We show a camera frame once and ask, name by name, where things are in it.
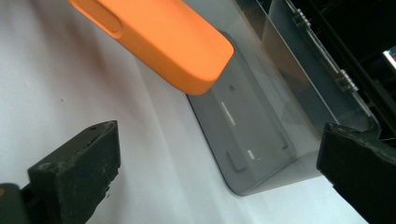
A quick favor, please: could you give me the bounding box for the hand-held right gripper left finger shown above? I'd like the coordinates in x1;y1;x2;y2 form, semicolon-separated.
21;119;121;224

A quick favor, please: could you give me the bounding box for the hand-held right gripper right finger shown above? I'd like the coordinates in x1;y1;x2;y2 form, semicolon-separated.
316;122;396;224

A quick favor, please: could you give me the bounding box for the grey transparent plastic box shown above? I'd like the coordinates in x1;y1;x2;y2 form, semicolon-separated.
183;0;383;197

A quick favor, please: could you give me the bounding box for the orange phone case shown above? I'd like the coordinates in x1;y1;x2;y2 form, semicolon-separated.
66;0;235;96

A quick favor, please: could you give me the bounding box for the lit monitor screen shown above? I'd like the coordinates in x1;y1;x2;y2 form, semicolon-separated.
382;46;396;71

